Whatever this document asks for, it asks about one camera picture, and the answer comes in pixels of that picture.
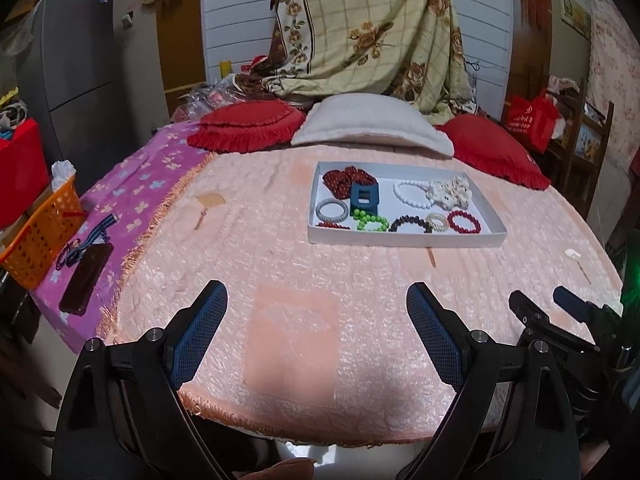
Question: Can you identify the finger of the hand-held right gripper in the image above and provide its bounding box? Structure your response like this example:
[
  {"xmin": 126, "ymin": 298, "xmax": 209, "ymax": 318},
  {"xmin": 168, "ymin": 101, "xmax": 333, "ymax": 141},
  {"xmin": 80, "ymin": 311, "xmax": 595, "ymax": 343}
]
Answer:
[
  {"xmin": 553, "ymin": 286, "xmax": 622, "ymax": 332},
  {"xmin": 509, "ymin": 290, "xmax": 602, "ymax": 357}
]

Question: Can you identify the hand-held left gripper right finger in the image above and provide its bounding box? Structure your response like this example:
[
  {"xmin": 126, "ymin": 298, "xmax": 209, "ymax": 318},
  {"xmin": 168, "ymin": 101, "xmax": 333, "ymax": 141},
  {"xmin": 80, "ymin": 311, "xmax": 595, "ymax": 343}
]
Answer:
[{"xmin": 395, "ymin": 281, "xmax": 583, "ymax": 480}]

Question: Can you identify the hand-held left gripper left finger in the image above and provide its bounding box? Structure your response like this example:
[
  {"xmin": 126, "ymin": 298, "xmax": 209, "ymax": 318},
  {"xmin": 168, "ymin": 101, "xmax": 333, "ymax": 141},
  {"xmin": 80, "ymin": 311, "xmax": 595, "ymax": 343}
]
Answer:
[{"xmin": 50, "ymin": 280, "xmax": 237, "ymax": 480}]

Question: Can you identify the brown bead bracelet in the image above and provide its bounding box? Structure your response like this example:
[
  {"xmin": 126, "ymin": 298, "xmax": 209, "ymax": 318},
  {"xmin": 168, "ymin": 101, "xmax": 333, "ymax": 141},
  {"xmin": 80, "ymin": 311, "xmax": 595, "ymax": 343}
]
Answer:
[{"xmin": 389, "ymin": 214, "xmax": 433, "ymax": 234}]

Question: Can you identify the white shallow box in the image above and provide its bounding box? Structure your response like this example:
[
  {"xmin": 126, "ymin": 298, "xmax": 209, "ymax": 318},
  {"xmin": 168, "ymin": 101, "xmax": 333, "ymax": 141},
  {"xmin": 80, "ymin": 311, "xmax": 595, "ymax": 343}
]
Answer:
[{"xmin": 307, "ymin": 161, "xmax": 507, "ymax": 248}]

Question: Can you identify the green bead bracelet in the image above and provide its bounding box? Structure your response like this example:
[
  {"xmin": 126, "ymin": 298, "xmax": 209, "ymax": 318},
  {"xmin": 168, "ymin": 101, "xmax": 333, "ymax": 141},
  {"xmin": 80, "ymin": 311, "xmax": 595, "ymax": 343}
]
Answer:
[{"xmin": 351, "ymin": 208, "xmax": 391, "ymax": 233}]

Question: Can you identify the grey coil hair tie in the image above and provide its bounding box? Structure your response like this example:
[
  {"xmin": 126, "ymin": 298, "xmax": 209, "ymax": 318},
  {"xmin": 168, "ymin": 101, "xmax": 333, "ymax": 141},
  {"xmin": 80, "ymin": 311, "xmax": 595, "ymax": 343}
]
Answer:
[{"xmin": 315, "ymin": 199, "xmax": 348, "ymax": 222}]

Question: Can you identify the pink plush blanket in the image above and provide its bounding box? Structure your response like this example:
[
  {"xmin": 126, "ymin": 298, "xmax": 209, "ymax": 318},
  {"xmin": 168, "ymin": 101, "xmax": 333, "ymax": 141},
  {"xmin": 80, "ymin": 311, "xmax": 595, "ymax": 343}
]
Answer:
[{"xmin": 97, "ymin": 142, "xmax": 623, "ymax": 448}]

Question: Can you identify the dark brown phone case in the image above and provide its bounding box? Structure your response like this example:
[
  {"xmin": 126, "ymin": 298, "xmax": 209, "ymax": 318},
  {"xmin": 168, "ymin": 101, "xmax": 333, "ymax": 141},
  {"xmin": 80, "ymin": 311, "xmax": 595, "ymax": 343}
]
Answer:
[{"xmin": 58, "ymin": 242, "xmax": 113, "ymax": 317}]

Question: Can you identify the cream carved bead bundle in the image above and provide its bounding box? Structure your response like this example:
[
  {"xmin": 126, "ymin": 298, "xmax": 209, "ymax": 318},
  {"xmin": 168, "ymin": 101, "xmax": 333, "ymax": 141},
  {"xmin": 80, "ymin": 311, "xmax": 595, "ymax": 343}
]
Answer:
[{"xmin": 427, "ymin": 175, "xmax": 472, "ymax": 211}]

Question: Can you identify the blue plastic block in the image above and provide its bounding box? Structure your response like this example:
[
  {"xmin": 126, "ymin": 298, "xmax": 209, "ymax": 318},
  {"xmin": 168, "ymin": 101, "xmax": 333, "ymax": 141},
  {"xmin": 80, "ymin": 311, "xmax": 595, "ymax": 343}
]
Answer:
[{"xmin": 348, "ymin": 182, "xmax": 381, "ymax": 217}]

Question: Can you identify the purple flowered sheet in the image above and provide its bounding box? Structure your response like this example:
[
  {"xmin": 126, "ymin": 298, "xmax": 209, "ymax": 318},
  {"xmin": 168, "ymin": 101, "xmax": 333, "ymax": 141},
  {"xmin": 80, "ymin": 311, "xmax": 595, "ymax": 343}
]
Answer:
[{"xmin": 30, "ymin": 122, "xmax": 216, "ymax": 356}]

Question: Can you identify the red ruffled pillow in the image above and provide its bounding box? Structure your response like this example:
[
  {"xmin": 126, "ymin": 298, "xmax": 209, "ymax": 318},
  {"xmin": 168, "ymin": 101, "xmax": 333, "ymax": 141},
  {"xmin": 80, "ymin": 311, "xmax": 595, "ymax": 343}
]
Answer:
[{"xmin": 435, "ymin": 113, "xmax": 551, "ymax": 191}]

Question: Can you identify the red shopping bag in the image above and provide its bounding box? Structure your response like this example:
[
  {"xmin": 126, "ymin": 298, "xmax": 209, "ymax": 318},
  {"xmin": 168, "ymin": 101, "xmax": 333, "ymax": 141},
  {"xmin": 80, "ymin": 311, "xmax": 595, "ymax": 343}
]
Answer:
[{"xmin": 502, "ymin": 89, "xmax": 558, "ymax": 151}]

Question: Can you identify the orange plastic basket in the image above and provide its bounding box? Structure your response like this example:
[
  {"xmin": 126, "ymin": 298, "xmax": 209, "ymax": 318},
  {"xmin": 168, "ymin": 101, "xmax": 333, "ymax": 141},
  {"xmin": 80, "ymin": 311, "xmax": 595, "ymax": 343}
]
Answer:
[{"xmin": 0, "ymin": 175, "xmax": 83, "ymax": 290}]

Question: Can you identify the white crumpled bag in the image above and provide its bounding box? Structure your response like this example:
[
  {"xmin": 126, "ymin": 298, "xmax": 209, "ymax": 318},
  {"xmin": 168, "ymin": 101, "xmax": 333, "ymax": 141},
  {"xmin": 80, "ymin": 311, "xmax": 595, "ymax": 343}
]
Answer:
[{"xmin": 50, "ymin": 160, "xmax": 77, "ymax": 188}]

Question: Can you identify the red fringed pillow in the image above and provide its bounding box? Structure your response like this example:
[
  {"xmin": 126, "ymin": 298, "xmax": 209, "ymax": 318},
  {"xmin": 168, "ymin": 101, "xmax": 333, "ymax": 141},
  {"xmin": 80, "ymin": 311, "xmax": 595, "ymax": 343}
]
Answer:
[{"xmin": 187, "ymin": 100, "xmax": 307, "ymax": 153}]

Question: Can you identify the white pillow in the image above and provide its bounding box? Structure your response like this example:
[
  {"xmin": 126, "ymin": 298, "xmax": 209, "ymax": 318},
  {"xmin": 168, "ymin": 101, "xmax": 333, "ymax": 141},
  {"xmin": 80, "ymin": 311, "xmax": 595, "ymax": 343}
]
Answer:
[{"xmin": 290, "ymin": 94, "xmax": 455, "ymax": 157}]

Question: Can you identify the clear plastic bag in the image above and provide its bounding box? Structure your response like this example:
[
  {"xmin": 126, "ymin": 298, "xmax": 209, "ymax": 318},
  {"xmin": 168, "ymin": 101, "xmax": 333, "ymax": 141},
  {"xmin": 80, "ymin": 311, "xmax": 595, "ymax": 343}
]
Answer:
[{"xmin": 172, "ymin": 77, "xmax": 246, "ymax": 123}]

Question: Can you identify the pink floral curtain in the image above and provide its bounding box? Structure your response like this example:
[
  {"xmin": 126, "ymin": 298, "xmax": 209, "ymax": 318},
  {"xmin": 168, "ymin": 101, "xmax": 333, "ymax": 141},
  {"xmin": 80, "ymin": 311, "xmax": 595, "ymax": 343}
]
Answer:
[{"xmin": 585, "ymin": 0, "xmax": 640, "ymax": 201}]

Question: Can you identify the red plastic crate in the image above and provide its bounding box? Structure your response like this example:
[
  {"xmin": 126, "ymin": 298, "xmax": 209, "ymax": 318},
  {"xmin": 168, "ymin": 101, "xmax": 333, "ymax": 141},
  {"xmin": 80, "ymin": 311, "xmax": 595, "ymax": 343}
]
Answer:
[{"xmin": 0, "ymin": 119, "xmax": 51, "ymax": 228}]

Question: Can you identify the brown wooden door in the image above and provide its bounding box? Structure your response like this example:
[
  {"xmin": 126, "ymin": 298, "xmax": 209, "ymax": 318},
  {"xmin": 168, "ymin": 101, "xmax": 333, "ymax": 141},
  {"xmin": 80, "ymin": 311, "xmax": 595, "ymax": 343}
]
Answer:
[{"xmin": 156, "ymin": 0, "xmax": 207, "ymax": 96}]

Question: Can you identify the grey refrigerator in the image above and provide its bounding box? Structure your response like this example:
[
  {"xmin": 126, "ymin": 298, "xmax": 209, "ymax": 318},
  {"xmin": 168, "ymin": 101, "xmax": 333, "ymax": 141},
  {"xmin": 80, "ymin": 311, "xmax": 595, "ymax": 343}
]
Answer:
[{"xmin": 15, "ymin": 0, "xmax": 168, "ymax": 181}]

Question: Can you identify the floral cream blanket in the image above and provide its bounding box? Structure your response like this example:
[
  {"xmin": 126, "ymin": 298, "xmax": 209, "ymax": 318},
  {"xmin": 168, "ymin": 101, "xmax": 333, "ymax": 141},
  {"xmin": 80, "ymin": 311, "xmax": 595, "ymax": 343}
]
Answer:
[{"xmin": 235, "ymin": 0, "xmax": 481, "ymax": 113}]

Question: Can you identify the striped lanyard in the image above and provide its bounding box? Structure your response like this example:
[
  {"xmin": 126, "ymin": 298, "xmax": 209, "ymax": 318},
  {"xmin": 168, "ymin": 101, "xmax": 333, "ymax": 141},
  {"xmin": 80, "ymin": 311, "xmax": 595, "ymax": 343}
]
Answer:
[{"xmin": 55, "ymin": 212, "xmax": 121, "ymax": 268}]

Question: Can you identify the white bead bracelet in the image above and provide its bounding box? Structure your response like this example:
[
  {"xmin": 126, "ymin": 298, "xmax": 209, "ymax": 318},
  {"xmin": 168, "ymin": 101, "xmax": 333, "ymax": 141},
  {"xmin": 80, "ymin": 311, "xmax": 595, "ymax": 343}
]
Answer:
[{"xmin": 392, "ymin": 180, "xmax": 433, "ymax": 208}]

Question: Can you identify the dark red bead bracelet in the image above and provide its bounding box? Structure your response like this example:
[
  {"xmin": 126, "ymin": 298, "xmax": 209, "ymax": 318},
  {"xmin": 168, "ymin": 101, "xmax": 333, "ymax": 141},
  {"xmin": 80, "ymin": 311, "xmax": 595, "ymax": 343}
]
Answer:
[{"xmin": 322, "ymin": 165, "xmax": 378, "ymax": 198}]

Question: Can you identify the framed wall picture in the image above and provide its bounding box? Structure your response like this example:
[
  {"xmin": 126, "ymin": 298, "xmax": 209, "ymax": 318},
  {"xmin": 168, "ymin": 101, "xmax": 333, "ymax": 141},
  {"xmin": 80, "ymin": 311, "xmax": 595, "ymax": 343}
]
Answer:
[{"xmin": 557, "ymin": 0, "xmax": 593, "ymax": 38}]

